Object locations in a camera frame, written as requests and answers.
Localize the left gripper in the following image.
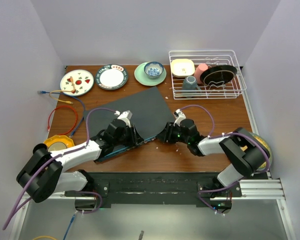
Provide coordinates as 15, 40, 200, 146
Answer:
113, 123, 144, 147

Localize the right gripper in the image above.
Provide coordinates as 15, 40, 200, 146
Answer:
155, 122, 190, 145

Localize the black network switch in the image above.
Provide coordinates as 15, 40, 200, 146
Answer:
83, 87, 175, 162

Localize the yellow ethernet cable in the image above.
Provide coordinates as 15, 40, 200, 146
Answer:
48, 74, 77, 105

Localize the blue ethernet cable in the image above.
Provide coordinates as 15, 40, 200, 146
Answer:
36, 89, 86, 138

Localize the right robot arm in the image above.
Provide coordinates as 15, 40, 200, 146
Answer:
157, 118, 271, 197

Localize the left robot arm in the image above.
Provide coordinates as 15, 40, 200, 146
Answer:
16, 119, 144, 203

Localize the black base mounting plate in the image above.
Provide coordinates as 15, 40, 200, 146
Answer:
65, 172, 242, 210

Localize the grey mug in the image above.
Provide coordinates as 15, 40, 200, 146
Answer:
182, 75, 201, 98

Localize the light green plate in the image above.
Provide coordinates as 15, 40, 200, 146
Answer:
134, 62, 167, 87

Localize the white plate dark green rim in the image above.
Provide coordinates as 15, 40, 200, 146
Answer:
95, 64, 129, 91

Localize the blue white patterned bowl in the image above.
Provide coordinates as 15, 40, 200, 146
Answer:
143, 61, 164, 79

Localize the cream square plate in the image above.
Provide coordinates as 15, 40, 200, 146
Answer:
170, 58, 195, 78

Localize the yellow scalloped plate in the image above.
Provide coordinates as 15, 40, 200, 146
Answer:
43, 135, 75, 150

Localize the pink cup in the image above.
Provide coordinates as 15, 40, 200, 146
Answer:
193, 63, 209, 83

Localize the white strawberry pattern plate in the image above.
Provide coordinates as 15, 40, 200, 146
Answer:
59, 69, 94, 97

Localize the black round plate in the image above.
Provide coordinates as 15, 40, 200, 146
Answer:
200, 65, 238, 87

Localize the beige bowl on yellow plate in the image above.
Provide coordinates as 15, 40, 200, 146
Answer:
48, 142, 67, 152

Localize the black cup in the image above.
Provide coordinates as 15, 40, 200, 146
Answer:
32, 143, 48, 154

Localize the grey plate with yellow mat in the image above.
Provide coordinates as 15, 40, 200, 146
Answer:
250, 132, 273, 173

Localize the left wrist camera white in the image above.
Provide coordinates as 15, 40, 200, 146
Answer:
117, 110, 133, 126

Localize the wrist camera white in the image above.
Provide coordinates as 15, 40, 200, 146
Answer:
173, 109, 186, 126
117, 110, 133, 126

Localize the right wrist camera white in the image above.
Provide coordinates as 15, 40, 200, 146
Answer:
173, 109, 186, 126

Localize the red ethernet cable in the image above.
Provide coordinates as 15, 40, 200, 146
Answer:
46, 105, 79, 136

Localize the white wire dish rack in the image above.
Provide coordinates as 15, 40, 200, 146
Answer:
168, 49, 247, 100

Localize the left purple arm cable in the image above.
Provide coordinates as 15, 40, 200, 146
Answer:
2, 107, 121, 231

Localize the blue cable on floor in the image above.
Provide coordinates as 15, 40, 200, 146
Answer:
62, 213, 76, 240

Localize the aluminium frame rail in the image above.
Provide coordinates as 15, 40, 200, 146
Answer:
10, 175, 295, 240

